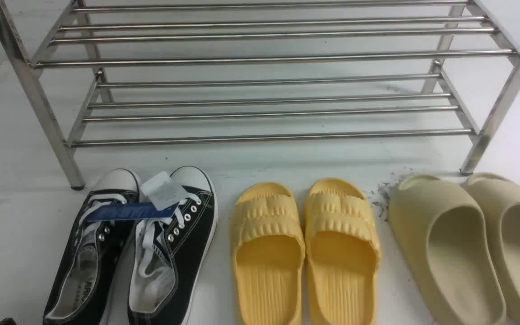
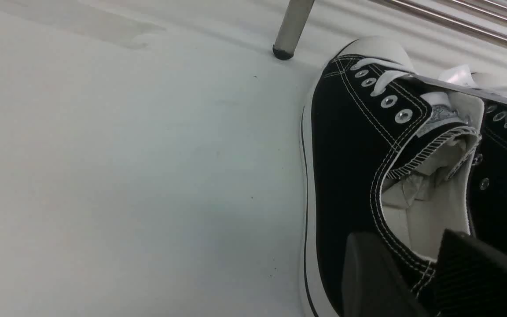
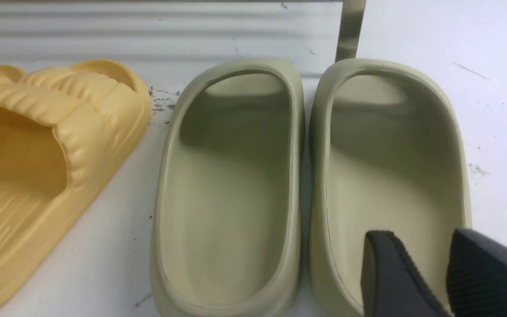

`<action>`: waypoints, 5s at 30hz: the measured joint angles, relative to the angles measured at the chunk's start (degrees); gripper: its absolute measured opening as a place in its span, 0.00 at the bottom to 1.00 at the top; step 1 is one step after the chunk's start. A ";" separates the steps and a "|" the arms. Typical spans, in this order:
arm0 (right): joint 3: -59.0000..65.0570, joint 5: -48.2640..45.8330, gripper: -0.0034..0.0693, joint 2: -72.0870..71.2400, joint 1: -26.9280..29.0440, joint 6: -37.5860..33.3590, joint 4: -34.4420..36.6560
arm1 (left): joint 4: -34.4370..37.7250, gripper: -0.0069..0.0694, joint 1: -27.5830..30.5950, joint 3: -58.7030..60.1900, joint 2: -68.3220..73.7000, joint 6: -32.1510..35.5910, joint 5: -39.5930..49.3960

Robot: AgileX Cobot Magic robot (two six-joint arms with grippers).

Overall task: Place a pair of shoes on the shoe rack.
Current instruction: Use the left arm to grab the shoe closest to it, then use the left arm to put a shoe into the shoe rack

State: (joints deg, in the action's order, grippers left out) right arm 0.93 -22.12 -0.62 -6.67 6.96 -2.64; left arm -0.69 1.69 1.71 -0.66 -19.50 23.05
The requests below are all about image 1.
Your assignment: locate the beige foam slide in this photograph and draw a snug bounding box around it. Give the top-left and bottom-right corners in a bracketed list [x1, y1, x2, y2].
[389, 174, 507, 325]
[464, 172, 520, 325]

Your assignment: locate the right yellow rubber slipper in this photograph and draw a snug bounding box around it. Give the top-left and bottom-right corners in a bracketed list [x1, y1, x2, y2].
[304, 177, 381, 325]

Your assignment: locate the white paper hang tag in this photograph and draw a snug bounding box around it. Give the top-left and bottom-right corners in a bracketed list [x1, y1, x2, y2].
[140, 171, 188, 211]

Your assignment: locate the yellow rubber slipper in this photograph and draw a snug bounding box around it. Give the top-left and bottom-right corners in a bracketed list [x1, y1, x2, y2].
[304, 177, 381, 325]
[229, 182, 305, 325]

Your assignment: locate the stainless steel shoe rack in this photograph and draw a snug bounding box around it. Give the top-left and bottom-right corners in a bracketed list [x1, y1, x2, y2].
[0, 0, 520, 190]

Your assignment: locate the blue cardboard hang tag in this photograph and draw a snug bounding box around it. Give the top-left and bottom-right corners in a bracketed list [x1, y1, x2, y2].
[87, 202, 179, 222]

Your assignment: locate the left beige foam slide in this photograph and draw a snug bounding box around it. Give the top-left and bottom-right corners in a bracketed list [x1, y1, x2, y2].
[389, 174, 507, 325]

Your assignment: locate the black canvas sneaker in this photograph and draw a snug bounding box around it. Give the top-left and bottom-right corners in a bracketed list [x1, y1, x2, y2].
[42, 168, 140, 325]
[127, 165, 218, 325]

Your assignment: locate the left yellow rubber slipper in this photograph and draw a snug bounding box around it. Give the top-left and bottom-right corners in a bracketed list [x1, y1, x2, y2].
[229, 182, 305, 325]

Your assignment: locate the right beige foam slide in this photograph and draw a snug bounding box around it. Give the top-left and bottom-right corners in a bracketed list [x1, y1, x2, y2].
[464, 172, 520, 325]

